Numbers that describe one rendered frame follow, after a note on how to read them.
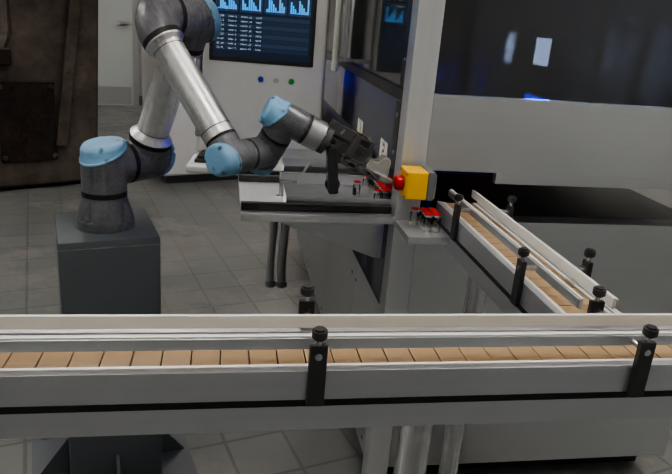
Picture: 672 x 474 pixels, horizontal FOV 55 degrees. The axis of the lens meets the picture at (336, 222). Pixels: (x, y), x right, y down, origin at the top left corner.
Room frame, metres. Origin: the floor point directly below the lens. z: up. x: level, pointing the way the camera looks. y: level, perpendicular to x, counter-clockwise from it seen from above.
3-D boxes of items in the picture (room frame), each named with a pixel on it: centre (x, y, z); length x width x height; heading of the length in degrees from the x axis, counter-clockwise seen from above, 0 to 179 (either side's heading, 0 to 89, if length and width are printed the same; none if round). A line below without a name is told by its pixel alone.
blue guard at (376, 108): (2.63, 0.03, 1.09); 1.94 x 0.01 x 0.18; 11
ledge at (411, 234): (1.56, -0.24, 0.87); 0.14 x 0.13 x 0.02; 101
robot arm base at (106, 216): (1.64, 0.62, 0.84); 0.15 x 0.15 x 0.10
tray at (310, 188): (1.79, -0.01, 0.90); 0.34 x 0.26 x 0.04; 100
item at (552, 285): (1.31, -0.38, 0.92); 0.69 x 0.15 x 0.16; 11
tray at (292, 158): (2.13, 0.03, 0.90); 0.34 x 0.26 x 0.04; 101
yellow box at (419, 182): (1.57, -0.19, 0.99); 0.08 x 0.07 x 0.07; 101
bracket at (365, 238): (1.70, 0.03, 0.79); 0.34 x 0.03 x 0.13; 101
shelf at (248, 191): (1.95, 0.07, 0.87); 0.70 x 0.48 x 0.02; 11
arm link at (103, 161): (1.65, 0.62, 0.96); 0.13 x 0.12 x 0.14; 149
